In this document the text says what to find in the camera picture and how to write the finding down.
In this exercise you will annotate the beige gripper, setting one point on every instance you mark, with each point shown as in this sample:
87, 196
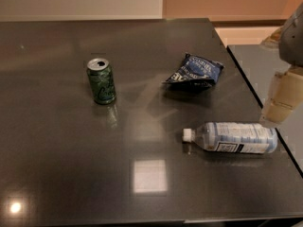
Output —
292, 41

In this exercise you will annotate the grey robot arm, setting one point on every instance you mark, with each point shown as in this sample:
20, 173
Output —
290, 44

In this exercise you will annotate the blue plastic water bottle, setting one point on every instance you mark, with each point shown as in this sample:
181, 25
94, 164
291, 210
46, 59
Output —
233, 137

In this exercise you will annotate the blue chip bag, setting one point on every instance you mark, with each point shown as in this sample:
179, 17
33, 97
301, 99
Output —
196, 71

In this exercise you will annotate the green soda can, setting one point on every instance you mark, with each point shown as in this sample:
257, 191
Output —
101, 79

